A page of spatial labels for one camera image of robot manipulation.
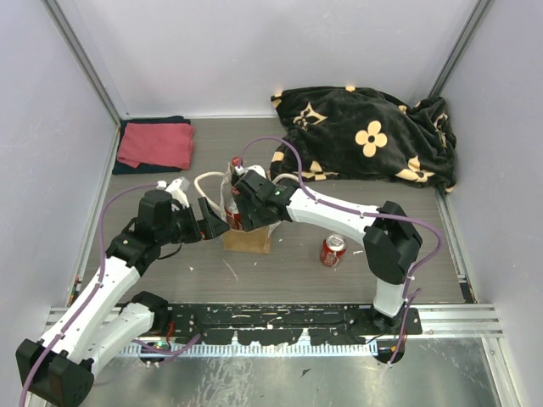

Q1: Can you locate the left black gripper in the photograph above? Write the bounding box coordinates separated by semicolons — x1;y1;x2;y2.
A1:
158;197;230;245

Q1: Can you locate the red cola can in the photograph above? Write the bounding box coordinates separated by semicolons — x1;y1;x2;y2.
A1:
225;202;244;231
320;232;347;267

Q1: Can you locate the glass cola bottle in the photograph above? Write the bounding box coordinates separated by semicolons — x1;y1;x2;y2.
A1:
229;156;240;199

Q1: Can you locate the red cola can front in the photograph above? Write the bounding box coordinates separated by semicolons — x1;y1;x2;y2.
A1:
320;232;347;267

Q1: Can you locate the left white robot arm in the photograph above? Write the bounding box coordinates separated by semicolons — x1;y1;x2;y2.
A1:
15;188;229;406

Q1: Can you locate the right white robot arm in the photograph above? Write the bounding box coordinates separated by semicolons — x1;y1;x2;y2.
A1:
232;170;423;334

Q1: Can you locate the folded red cloth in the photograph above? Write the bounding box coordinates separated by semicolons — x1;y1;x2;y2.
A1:
117;123;194;170

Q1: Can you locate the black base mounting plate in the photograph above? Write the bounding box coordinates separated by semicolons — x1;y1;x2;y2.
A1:
144;303;423;346

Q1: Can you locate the black floral fleece blanket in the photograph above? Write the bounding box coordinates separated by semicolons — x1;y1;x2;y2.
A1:
269;86;456;193

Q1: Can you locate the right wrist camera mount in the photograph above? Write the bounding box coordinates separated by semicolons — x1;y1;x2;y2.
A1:
234;164;266;178

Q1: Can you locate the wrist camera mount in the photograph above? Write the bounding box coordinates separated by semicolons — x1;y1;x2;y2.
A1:
234;164;266;178
156;177;190;209

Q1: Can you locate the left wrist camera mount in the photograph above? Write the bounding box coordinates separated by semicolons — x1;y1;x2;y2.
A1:
156;177;190;209

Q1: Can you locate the white slotted cable duct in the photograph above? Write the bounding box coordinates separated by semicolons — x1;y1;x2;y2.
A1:
122;341;378;358

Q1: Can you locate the aluminium frame rail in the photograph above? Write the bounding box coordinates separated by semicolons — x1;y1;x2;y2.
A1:
48;304;502;346

